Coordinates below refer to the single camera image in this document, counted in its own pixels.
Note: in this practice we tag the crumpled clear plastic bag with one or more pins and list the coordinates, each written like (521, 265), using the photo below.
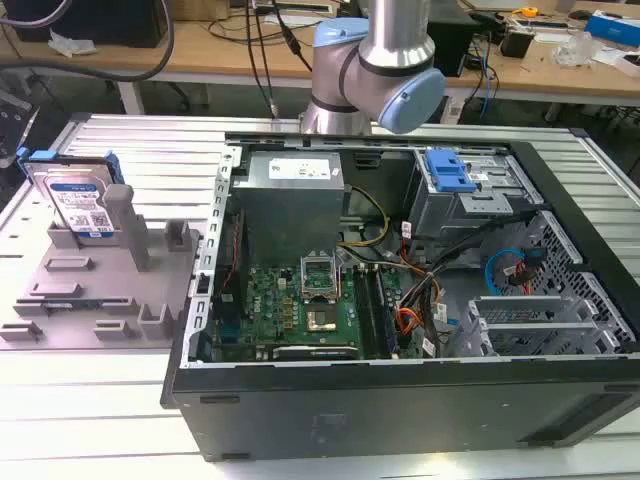
(575, 50)

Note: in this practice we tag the metal disk bay cage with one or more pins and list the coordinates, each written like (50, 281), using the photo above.
(465, 200)

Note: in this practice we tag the CPU socket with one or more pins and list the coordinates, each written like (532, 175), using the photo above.
(321, 320)

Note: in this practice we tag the blue drive bay latch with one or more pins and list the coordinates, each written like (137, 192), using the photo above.
(446, 172)

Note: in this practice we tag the black open PC case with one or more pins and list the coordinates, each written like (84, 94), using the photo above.
(380, 400)

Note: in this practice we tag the green motherboard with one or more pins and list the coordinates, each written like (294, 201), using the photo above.
(280, 310)

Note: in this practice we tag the grey power supply unit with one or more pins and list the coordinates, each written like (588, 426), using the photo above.
(290, 200)

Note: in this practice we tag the silver drive cage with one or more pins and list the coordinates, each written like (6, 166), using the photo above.
(530, 325)

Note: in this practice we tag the grey parts rack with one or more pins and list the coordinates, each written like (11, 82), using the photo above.
(100, 300)

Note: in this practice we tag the wooden desk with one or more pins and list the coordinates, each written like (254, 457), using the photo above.
(175, 52)
(545, 70)

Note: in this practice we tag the blue cardboard box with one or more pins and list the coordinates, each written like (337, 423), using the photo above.
(612, 29)

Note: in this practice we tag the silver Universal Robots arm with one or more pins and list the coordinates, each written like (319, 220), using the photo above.
(385, 55)

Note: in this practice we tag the black computer tower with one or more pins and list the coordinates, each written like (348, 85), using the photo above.
(87, 20)

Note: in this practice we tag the black cube device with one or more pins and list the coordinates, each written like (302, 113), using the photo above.
(517, 41)

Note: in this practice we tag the RAM slot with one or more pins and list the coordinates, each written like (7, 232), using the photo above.
(369, 310)

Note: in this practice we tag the hard disk in blue carrier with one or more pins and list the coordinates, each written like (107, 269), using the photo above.
(75, 195)

